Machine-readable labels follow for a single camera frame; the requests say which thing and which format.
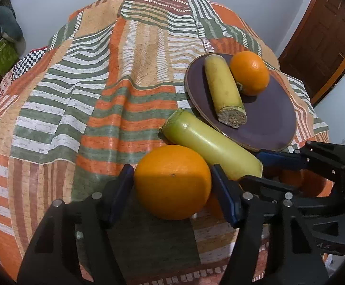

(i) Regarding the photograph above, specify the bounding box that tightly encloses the green-yellow banana piece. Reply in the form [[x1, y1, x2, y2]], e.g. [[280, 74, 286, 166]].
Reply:
[[159, 109, 264, 181]]

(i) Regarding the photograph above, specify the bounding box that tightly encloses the dark brown round plate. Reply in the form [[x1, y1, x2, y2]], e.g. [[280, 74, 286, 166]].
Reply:
[[184, 53, 298, 152]]

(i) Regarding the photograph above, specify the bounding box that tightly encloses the yellow banana piece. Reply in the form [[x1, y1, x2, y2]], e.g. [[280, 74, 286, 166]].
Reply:
[[205, 54, 248, 129]]

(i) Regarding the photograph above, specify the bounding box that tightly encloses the floral cloth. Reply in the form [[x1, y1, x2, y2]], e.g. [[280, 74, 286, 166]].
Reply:
[[0, 71, 16, 107]]

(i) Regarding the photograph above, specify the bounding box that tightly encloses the grey plush pillow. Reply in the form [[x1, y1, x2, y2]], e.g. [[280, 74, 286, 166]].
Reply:
[[0, 6, 24, 43]]

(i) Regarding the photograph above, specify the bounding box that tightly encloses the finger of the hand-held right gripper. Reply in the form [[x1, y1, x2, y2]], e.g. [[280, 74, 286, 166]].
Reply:
[[239, 176, 299, 199], [256, 141, 345, 181]]

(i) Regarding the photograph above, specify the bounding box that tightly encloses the brown wooden door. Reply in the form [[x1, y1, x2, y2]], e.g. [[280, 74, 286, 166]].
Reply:
[[279, 0, 345, 105]]

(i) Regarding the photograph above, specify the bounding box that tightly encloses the checkered cloth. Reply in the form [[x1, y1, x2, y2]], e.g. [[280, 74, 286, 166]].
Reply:
[[12, 47, 48, 78]]

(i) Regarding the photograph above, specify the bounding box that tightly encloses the striped patchwork blanket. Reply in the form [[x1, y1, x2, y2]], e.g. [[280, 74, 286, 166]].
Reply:
[[0, 0, 330, 285]]

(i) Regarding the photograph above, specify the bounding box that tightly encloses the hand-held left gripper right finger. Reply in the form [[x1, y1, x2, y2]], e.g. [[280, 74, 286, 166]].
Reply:
[[211, 164, 331, 285]]

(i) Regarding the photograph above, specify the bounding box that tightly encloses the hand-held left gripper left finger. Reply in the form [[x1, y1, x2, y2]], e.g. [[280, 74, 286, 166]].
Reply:
[[16, 164, 135, 285]]

